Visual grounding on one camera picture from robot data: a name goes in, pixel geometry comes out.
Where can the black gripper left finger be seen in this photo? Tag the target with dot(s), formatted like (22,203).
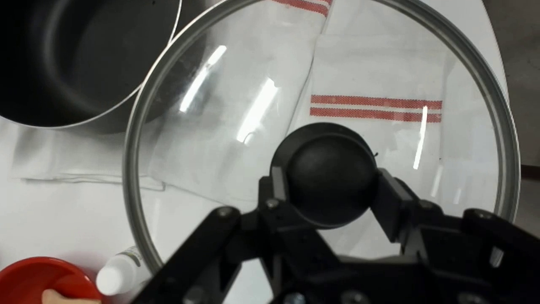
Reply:
(225,247)

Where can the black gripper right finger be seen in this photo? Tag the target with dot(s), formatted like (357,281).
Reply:
(444,237)

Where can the glass lid with black knob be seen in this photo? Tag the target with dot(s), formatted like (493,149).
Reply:
(331,174)

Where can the black cooking pot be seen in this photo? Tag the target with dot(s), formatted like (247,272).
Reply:
(85,61)

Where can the white towel under pot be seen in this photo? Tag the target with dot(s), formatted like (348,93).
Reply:
(68,157)

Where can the small white bottle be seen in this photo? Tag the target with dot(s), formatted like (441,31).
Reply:
(117,277)

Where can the small toy piece in bowl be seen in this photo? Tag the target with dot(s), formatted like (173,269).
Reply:
(68,296)

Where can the white towel with red stripes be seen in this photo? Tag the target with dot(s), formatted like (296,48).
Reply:
(382,68)

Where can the red plastic bowl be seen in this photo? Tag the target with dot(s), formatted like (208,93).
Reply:
(34,279)

